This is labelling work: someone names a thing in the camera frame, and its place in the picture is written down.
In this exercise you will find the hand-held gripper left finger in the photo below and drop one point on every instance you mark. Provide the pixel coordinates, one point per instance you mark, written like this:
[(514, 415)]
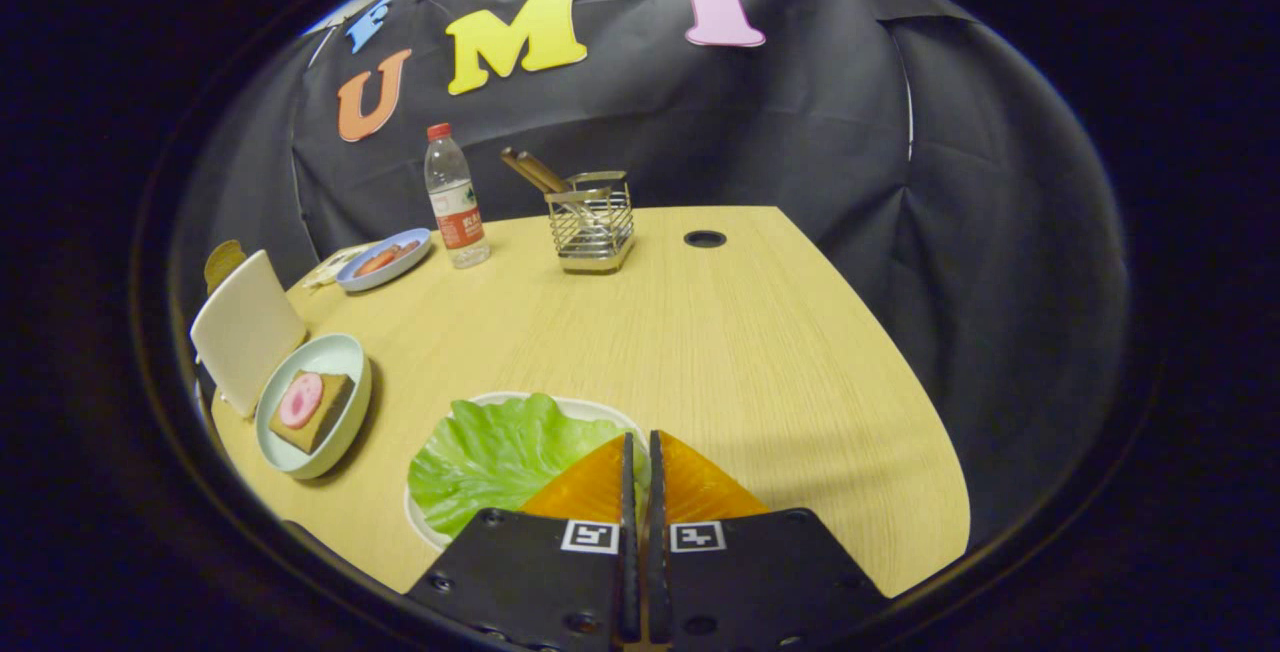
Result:
[(530, 582)]

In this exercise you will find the brown meat patty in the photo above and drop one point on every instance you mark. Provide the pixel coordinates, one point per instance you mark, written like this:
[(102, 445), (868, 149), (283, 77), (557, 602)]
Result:
[(407, 249)]

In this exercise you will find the white toaster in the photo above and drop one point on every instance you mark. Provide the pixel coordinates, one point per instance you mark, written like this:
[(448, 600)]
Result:
[(245, 332)]

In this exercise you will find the brown bread slice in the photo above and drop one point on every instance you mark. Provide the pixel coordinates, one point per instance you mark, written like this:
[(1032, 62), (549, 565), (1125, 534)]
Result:
[(330, 412)]

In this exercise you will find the white square plate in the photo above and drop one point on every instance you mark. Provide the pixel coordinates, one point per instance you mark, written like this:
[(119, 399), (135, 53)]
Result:
[(590, 404)]

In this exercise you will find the pale green bowl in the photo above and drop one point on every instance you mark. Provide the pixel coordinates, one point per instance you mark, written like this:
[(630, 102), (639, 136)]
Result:
[(330, 357)]

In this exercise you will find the green lettuce leaf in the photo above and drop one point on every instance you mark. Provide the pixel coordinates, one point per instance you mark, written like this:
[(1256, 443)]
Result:
[(490, 462)]

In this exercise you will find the red tomato slice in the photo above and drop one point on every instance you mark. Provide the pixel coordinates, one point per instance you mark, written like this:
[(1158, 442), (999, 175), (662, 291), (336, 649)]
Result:
[(375, 262)]

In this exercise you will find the pink ham slice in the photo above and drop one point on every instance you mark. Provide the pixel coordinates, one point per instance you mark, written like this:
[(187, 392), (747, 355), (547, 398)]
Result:
[(300, 399)]

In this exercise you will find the wooden chopsticks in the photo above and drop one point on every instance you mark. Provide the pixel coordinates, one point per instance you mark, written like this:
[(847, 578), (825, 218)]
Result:
[(535, 172)]

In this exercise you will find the blue plate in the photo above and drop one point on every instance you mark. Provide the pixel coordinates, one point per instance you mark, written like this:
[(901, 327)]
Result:
[(400, 267)]

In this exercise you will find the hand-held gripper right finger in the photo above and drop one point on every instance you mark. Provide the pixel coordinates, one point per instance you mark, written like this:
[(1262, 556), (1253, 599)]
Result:
[(760, 582)]

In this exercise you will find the white divided tray of grains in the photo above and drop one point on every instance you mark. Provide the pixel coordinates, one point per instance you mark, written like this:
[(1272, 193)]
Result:
[(325, 270)]

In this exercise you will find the clear water bottle red cap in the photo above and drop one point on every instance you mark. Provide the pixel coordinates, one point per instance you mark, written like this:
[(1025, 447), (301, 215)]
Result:
[(457, 202)]

